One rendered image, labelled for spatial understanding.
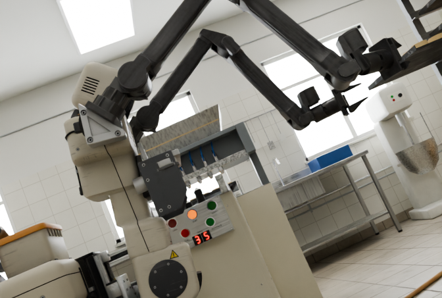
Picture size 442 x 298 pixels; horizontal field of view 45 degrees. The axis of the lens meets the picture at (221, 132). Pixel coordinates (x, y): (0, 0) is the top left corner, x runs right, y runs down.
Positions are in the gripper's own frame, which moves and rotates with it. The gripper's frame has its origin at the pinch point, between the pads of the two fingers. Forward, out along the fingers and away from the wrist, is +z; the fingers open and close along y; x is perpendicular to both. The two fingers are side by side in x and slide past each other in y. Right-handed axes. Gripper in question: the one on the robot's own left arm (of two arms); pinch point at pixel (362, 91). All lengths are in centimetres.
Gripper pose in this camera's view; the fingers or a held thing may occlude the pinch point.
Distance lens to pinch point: 195.1
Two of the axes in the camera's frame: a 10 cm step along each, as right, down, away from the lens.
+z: 8.3, -4.4, -3.6
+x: 4.0, -0.1, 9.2
